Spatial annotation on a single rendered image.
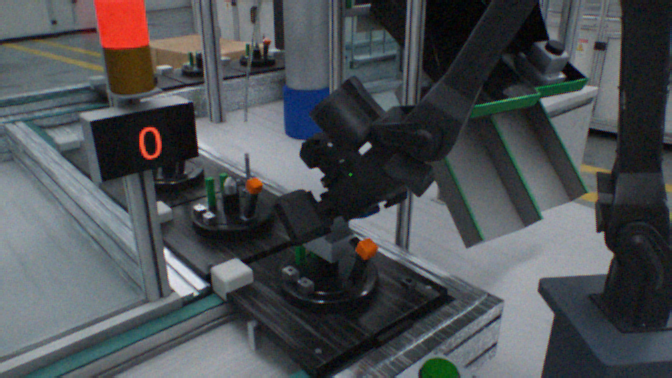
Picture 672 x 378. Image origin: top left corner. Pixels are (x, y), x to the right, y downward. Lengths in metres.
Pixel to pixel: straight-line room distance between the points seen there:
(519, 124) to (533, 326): 0.37
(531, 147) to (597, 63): 3.60
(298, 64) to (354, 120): 1.04
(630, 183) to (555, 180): 0.50
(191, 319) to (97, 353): 0.13
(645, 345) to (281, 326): 0.41
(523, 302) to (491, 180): 0.21
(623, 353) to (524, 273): 0.49
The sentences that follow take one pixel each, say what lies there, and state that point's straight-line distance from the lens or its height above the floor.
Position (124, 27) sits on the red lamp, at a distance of 0.64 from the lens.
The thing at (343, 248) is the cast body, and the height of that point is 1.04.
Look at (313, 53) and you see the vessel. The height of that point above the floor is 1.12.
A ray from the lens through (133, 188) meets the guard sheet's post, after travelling 0.73.
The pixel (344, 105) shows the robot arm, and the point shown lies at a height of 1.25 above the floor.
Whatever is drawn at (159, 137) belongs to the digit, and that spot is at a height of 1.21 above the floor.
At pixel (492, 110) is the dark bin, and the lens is 0.81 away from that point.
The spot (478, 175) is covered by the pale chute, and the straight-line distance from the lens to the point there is 0.93.
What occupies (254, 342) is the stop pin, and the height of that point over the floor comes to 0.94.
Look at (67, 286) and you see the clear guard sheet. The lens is 0.77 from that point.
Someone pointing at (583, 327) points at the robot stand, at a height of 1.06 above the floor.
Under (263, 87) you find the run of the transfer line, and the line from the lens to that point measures 2.06.
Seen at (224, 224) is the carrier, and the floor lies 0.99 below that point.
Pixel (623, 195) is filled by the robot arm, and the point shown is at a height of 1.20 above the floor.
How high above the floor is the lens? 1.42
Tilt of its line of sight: 25 degrees down
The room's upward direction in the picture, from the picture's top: straight up
